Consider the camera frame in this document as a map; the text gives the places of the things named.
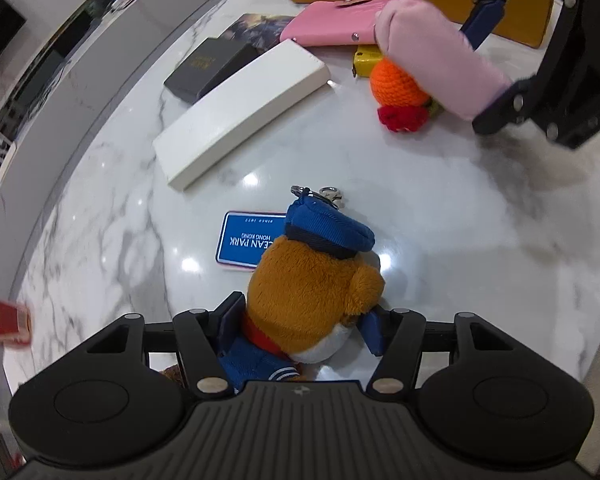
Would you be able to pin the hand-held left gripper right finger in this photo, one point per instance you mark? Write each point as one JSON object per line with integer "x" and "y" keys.
{"x": 372, "y": 330}

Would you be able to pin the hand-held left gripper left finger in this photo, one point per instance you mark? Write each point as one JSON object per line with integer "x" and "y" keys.
{"x": 230, "y": 317}

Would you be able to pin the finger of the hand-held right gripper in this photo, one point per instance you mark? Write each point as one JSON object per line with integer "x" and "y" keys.
{"x": 482, "y": 22}
{"x": 505, "y": 107}

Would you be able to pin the pink plush toy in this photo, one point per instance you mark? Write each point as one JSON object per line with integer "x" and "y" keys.
{"x": 430, "y": 45}

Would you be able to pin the brown bear plush blue hat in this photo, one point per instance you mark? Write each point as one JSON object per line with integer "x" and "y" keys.
{"x": 305, "y": 290}

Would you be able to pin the orange crochet toy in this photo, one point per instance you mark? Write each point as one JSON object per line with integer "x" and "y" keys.
{"x": 392, "y": 85}

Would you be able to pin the yellow tape measure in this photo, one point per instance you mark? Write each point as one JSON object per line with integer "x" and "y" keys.
{"x": 365, "y": 60}

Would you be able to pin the pink wallet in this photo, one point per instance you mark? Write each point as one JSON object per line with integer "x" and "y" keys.
{"x": 325, "y": 25}

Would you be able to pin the long white box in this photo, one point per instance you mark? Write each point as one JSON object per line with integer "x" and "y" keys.
{"x": 240, "y": 115}

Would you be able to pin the blue rectangular card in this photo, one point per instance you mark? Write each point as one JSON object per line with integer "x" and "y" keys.
{"x": 245, "y": 240}

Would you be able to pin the dark printed box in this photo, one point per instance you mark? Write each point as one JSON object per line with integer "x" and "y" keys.
{"x": 260, "y": 27}

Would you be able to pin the red packet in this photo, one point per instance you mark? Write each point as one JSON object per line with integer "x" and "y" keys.
{"x": 5, "y": 320}

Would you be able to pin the black box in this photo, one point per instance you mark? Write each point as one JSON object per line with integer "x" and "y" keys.
{"x": 205, "y": 67}

